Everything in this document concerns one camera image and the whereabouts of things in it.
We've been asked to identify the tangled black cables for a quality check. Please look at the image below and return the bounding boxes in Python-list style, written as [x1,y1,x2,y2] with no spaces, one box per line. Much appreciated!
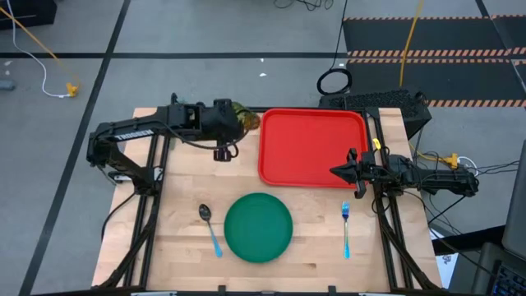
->
[272,0,335,12]

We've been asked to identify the white floor cable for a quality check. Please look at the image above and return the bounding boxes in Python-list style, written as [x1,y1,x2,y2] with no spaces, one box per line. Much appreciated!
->
[5,0,72,99]

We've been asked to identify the black keyboard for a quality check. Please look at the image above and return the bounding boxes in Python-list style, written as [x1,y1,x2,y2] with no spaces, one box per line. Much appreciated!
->
[490,262,526,296]

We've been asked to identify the long yellow floor cable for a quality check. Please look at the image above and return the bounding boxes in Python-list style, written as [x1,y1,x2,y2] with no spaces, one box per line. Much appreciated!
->
[0,5,80,88]

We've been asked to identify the dark monitor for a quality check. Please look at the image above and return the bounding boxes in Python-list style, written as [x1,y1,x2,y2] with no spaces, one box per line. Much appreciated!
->
[501,139,526,261]

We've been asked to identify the black cable bundle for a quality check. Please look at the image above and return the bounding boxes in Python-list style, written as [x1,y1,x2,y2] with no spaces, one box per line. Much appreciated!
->
[410,158,521,247]

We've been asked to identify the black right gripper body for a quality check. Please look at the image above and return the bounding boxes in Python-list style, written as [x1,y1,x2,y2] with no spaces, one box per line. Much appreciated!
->
[347,147,391,200]

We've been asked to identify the white printed paper sheet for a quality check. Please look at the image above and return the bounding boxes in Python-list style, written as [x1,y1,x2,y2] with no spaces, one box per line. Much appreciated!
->
[434,252,459,289]

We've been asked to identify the fork with blue handle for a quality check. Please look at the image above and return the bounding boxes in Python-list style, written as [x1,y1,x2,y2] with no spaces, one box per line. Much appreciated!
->
[341,201,352,261]

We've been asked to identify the coiled black cable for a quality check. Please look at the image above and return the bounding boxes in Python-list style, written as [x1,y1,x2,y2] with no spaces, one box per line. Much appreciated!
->
[316,0,354,97]

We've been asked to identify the red plastic tray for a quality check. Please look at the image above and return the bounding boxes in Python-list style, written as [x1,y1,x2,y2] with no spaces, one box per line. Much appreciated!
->
[257,108,370,190]

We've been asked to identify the spoon with blue handle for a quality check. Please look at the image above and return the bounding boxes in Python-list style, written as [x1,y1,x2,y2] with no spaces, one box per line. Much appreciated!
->
[198,203,224,259]

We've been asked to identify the black box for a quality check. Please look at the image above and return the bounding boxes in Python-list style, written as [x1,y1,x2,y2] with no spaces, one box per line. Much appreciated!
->
[0,0,58,31]

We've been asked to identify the green round plate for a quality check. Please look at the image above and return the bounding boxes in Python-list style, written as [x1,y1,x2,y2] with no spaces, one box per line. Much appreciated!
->
[223,192,294,264]

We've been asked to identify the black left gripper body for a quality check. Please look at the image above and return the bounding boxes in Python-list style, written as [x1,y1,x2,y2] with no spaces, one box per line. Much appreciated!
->
[196,98,244,163]

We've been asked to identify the black metal table frame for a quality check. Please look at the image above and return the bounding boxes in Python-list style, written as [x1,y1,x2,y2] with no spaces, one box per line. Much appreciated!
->
[97,105,443,291]

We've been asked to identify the green translucent cup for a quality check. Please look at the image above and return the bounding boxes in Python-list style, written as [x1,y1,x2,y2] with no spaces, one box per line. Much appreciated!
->
[231,102,262,133]

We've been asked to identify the black hazard-striped floor mat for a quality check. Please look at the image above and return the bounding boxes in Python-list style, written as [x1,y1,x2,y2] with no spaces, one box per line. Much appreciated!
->
[342,15,526,109]

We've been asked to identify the yellow hanging cable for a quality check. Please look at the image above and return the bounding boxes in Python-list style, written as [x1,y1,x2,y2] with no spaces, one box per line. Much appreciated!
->
[399,0,425,89]

